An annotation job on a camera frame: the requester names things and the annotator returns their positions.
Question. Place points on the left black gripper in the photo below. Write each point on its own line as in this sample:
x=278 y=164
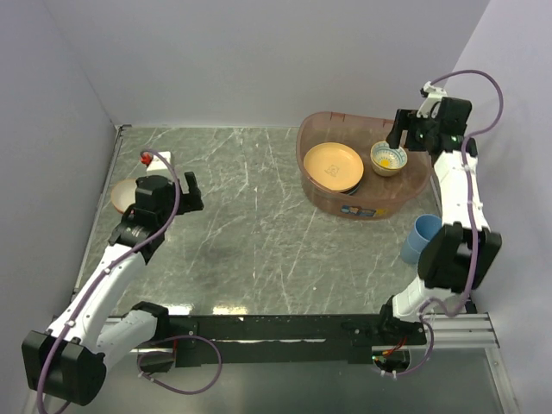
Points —
x=189 y=201

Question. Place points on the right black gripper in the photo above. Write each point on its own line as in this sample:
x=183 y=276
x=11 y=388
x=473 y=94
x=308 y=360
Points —
x=407 y=119

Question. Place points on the blue yellow patterned bowl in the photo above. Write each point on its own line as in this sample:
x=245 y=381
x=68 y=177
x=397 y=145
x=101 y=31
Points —
x=385 y=161

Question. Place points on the yellow orange plate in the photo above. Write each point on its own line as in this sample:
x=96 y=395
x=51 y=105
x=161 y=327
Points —
x=334 y=166

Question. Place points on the white bowl orange rim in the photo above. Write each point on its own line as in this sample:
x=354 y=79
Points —
x=123 y=195

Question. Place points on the blue plastic cup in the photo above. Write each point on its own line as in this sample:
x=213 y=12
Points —
x=424 y=229

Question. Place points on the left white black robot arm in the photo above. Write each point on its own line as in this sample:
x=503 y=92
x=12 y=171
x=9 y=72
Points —
x=71 y=358

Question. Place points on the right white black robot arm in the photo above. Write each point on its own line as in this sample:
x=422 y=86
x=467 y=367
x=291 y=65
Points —
x=457 y=258

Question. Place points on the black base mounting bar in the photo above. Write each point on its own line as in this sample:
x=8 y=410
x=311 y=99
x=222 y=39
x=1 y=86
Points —
x=194 y=340

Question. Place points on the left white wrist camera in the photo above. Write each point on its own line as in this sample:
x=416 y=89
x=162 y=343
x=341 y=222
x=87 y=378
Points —
x=154 y=166

